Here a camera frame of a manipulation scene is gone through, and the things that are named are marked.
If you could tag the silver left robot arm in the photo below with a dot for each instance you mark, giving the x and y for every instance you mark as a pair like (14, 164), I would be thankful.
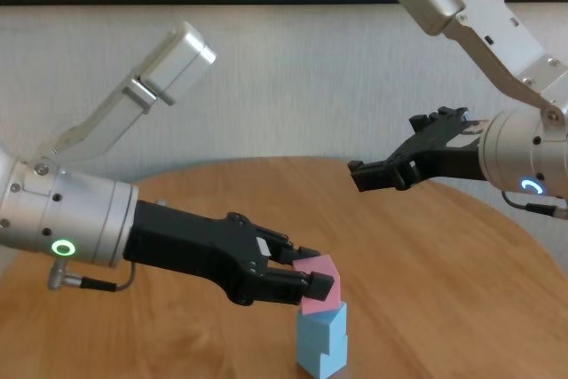
(62, 215)

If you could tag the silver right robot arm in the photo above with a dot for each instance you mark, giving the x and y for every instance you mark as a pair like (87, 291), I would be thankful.
(528, 152)

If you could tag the pink cube block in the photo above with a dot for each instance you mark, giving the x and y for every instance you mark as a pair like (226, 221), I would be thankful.
(326, 286)

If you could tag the black wall rail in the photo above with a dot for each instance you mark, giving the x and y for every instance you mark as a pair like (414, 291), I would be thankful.
(199, 0)

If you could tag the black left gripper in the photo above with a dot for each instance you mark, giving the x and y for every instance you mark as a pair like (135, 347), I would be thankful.
(199, 250)

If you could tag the blue cube block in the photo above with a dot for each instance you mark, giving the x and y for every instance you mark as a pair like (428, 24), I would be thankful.
(317, 328)
(326, 361)

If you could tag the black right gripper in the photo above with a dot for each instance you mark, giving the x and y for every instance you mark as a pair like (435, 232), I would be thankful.
(439, 152)

